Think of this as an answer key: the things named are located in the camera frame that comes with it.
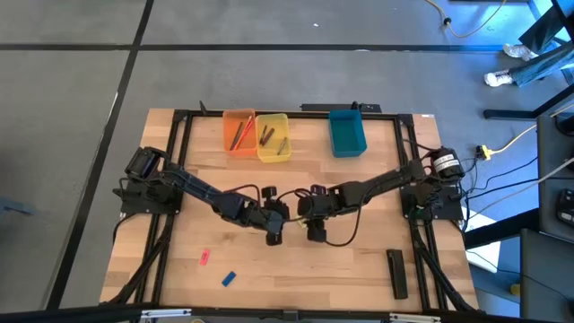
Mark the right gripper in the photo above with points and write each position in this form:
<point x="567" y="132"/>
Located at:
<point x="316" y="206"/>

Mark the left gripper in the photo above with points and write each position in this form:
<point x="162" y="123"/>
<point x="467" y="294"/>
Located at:
<point x="271" y="217"/>

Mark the yellow eraser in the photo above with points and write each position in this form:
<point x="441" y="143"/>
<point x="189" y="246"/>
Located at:
<point x="302" y="223"/>

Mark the blue eraser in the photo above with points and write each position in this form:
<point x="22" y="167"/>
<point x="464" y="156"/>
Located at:
<point x="228" y="278"/>

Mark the pink eraser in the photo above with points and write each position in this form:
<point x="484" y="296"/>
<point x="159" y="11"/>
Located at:
<point x="204" y="257"/>

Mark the red crayon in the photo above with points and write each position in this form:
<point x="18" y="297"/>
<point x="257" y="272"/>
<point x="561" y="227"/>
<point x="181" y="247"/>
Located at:
<point x="268" y="137"/>

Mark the dark pencil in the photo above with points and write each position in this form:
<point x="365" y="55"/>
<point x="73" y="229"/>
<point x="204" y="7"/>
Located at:
<point x="236" y="137"/>

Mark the red pen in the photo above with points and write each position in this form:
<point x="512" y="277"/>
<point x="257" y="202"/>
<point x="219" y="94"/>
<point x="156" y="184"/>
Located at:
<point x="246" y="130"/>

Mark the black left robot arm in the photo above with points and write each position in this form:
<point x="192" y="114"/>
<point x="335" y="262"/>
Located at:
<point x="197" y="186"/>

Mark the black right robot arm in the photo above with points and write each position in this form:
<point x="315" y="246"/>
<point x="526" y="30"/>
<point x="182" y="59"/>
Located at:
<point x="381" y="181"/>

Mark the teal plastic bin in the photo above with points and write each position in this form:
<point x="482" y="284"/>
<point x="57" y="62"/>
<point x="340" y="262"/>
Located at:
<point x="347" y="134"/>

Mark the yellow translucent plastic bin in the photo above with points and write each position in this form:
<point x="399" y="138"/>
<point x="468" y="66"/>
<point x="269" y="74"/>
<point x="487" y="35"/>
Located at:
<point x="280" y="125"/>

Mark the black power strip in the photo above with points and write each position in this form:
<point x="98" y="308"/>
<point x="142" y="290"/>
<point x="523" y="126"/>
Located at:
<point x="314" y="107"/>

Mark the black rectangular bar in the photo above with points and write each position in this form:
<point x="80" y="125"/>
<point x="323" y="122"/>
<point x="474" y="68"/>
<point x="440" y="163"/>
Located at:
<point x="397" y="273"/>

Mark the orange translucent plastic bin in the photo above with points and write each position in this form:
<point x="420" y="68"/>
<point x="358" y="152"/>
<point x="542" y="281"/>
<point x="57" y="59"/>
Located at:
<point x="228" y="116"/>

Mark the white paper sheet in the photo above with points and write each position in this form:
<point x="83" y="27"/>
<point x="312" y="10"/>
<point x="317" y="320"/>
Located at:
<point x="484" y="255"/>

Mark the white shoe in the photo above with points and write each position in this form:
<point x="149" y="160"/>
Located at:
<point x="497" y="79"/>
<point x="518" y="51"/>

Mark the black side desk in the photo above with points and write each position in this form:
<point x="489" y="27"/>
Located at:
<point x="553" y="148"/>

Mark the black controller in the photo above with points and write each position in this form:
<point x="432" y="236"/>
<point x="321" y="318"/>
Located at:
<point x="566" y="206"/>

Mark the person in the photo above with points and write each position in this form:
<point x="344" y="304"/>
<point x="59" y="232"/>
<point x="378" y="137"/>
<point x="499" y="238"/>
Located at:
<point x="542" y="67"/>

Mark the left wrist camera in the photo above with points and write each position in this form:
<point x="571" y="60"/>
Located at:
<point x="268" y="193"/>

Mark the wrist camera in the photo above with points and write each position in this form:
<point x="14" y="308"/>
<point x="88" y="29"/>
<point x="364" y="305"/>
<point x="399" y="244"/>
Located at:
<point x="268" y="193"/>
<point x="317" y="231"/>

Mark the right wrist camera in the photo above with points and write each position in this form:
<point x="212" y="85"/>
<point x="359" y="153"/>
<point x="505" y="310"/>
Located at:
<point x="317" y="231"/>

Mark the black metal rig frame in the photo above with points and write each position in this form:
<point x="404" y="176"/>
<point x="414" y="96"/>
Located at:
<point x="309" y="115"/>

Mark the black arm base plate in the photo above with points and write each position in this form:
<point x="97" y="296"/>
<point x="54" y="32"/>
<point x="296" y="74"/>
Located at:
<point x="134" y="206"/>
<point x="448" y="211"/>

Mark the silver aluminium bracket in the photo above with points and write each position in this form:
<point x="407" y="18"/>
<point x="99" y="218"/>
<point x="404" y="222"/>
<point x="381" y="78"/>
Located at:
<point x="166" y="313"/>
<point x="414" y="318"/>

